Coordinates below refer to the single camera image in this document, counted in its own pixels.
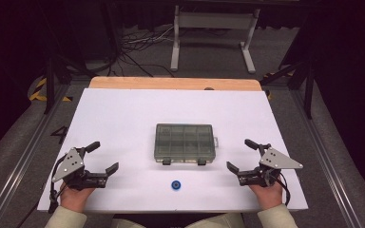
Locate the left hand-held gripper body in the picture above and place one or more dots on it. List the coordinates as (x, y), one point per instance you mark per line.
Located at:
(71, 164)

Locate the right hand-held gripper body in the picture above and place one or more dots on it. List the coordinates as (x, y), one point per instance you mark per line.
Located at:
(275, 160)

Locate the clear plastic compartment box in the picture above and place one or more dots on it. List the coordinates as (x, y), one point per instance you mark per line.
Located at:
(185, 142)

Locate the person's left hand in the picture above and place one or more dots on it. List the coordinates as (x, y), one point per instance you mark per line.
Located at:
(74, 199)

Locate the person's right hand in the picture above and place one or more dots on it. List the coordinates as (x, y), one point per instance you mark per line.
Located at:
(267, 196)

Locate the white board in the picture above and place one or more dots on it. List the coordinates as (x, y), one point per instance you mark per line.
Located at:
(133, 107)

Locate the black metal stand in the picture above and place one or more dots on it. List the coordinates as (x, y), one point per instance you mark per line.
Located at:
(307, 85)
(50, 85)

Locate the wooden table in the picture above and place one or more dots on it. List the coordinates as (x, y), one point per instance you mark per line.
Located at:
(171, 83)

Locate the white metal stand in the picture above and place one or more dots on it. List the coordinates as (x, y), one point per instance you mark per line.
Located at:
(215, 20)

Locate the aluminium floor rail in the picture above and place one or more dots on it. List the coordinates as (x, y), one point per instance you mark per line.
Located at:
(326, 164)
(22, 161)

